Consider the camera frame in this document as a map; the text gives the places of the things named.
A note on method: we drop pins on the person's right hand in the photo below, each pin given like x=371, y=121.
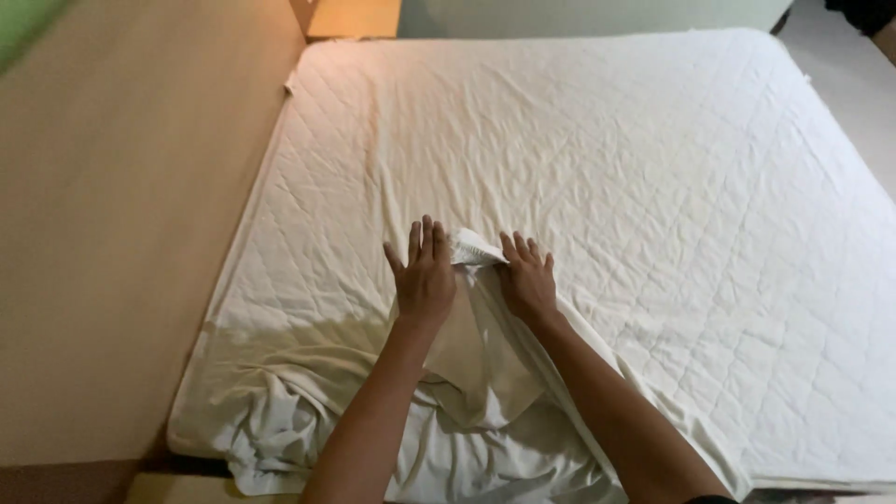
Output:
x=528, y=287

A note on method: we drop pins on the person's left hand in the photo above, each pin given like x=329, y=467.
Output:
x=422, y=283

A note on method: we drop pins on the white fitted bed sheet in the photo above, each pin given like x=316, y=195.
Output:
x=476, y=392

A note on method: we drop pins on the white quilted mattress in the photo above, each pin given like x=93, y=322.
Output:
x=630, y=175

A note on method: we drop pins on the wooden bedside table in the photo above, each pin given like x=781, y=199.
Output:
x=353, y=17

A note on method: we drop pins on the black sleeve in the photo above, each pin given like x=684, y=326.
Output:
x=712, y=500

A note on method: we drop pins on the beige wooden headboard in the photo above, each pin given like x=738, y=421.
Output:
x=119, y=231

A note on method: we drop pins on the light wooden bed frame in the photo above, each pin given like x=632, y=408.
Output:
x=178, y=490

